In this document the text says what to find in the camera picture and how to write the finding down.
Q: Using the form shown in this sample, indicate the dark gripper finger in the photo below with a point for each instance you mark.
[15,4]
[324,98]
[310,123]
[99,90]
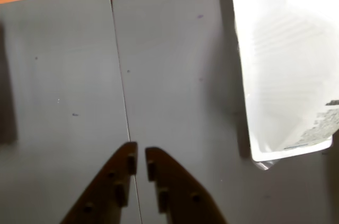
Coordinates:
[182,192]
[103,189]

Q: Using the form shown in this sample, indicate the gray rubber mat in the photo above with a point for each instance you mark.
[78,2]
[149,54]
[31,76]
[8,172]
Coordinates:
[66,75]
[174,75]

